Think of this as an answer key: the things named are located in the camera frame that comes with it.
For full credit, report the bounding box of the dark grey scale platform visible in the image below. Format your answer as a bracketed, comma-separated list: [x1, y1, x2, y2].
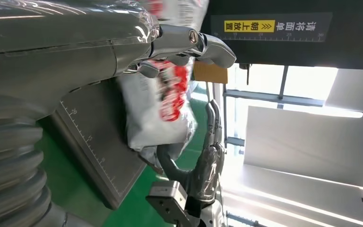
[48, 78, 147, 210]

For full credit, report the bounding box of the black scale column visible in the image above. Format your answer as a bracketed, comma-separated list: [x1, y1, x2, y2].
[200, 0, 363, 70]

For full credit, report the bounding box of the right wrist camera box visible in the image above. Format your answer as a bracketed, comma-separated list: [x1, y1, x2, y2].
[145, 181, 189, 226]

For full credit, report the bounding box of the grey metal window frame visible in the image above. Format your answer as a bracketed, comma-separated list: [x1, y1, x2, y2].
[222, 64, 326, 157]

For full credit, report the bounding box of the brown cardboard box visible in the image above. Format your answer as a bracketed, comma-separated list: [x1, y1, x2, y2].
[193, 61, 228, 85]

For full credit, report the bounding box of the white package with red print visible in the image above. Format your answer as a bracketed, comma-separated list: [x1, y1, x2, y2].
[117, 0, 210, 175]

